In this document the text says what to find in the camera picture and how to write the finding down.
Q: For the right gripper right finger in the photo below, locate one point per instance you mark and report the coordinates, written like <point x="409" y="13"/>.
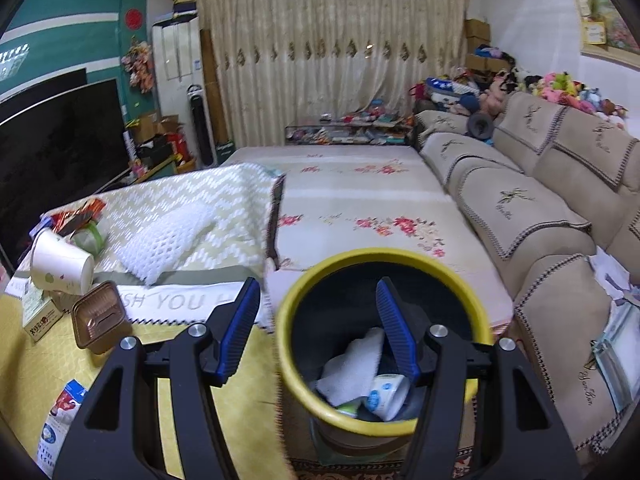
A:
<point x="518" y="432"/>

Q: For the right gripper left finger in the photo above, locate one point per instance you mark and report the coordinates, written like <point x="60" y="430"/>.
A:
<point x="116" y="432"/>

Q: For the brown plastic tray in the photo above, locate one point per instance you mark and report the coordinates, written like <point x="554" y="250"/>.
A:
<point x="99" y="319"/>

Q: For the white blue yogurt tub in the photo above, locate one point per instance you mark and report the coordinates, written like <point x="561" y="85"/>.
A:
<point x="387" y="396"/>

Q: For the large cream paper cup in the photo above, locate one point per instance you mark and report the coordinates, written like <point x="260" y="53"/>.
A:
<point x="60" y="266"/>

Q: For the white paper towel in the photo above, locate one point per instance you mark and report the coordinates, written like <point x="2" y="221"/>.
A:
<point x="349" y="376"/>

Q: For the white foam fruit net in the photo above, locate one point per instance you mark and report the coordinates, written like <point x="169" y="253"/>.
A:
<point x="158" y="247"/>

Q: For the red snack wrapper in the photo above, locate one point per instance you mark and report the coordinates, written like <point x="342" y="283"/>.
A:
<point x="70" y="220"/>

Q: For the white tea drink carton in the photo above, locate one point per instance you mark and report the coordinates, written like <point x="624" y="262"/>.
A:
<point x="40" y="312"/>

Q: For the yellow rimmed black trash bin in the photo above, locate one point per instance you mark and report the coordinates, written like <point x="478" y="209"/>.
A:
<point x="331" y="305"/>

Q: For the blue white milk carton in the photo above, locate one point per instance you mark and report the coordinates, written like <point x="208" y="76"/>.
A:
<point x="57" y="425"/>

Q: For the stack of plastic folders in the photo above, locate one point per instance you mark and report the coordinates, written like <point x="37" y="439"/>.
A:
<point x="617" y="355"/>

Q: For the beige sectional sofa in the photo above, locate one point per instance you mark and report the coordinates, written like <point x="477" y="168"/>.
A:
<point x="553" y="188"/>

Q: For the black flat screen television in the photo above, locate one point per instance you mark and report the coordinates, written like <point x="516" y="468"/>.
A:
<point x="56" y="151"/>

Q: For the floral floor mat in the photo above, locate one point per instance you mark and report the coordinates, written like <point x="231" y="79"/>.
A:
<point x="340" y="198"/>

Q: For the black tower fan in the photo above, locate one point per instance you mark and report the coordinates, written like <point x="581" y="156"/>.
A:
<point x="200" y="125"/>

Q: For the low shelf of toys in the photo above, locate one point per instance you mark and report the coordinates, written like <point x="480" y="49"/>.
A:
<point x="353" y="129"/>

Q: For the pile of plush toys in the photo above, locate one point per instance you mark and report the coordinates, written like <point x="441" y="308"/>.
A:
<point x="464" y="97"/>

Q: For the white floor air conditioner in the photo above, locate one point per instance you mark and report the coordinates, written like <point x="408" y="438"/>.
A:
<point x="178" y="65"/>

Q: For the cream patterned curtain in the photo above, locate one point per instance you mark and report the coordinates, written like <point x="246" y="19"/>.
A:
<point x="282" y="60"/>

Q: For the framed floral wall picture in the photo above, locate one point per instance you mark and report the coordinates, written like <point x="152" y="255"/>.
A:
<point x="604" y="34"/>

